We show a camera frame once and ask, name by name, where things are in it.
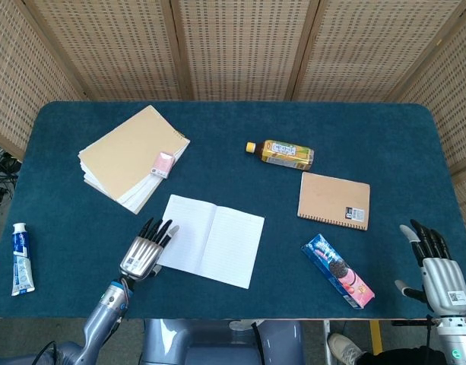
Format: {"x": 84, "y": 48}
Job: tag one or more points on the yellow label tea bottle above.
{"x": 286, "y": 154}

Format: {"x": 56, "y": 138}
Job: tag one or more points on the black trouser leg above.
{"x": 400, "y": 357}

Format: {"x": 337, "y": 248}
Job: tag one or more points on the white lined notebook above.
{"x": 229, "y": 247}

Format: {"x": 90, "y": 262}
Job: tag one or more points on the white sneaker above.
{"x": 343, "y": 348}

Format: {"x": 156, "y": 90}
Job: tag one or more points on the teal table cloth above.
{"x": 84, "y": 235}

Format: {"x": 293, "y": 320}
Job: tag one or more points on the woven bamboo folding screen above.
{"x": 236, "y": 45}

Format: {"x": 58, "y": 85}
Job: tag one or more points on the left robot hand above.
{"x": 141, "y": 256}

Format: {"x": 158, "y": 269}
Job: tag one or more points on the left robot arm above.
{"x": 103, "y": 315}

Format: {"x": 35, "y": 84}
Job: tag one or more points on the grey blue robot torso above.
{"x": 202, "y": 342}

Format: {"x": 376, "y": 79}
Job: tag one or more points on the pink tissue pack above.
{"x": 162, "y": 165}

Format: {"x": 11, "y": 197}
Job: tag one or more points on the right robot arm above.
{"x": 455, "y": 338}

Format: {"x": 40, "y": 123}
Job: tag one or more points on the blue white toothpaste tube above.
{"x": 21, "y": 262}

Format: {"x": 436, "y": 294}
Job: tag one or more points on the kraft spiral notebook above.
{"x": 331, "y": 197}

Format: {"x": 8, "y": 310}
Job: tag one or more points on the blue cookie box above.
{"x": 335, "y": 270}

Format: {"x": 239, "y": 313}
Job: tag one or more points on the stack of tan notebooks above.
{"x": 122, "y": 159}

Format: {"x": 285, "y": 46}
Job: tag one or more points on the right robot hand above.
{"x": 443, "y": 281}

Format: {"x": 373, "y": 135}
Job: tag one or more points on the white metal table leg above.
{"x": 327, "y": 342}

